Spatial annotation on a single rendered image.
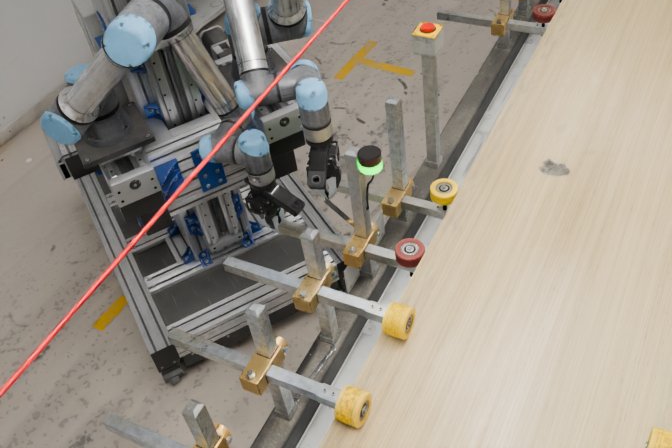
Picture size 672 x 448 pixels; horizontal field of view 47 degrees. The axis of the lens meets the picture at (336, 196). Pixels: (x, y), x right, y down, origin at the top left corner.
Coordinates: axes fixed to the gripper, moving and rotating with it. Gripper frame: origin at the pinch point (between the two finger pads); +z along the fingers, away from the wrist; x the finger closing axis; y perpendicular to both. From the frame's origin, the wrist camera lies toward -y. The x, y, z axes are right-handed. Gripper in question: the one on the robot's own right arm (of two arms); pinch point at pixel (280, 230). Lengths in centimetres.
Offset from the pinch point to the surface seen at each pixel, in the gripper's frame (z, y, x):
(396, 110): -31.0, -27.4, -27.3
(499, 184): -8, -56, -32
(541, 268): -8, -75, -6
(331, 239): -3.7, -17.9, 0.8
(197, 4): 70, 190, -203
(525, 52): 20, -32, -138
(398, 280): 20.3, -32.1, -10.1
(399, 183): -3.2, -26.4, -27.3
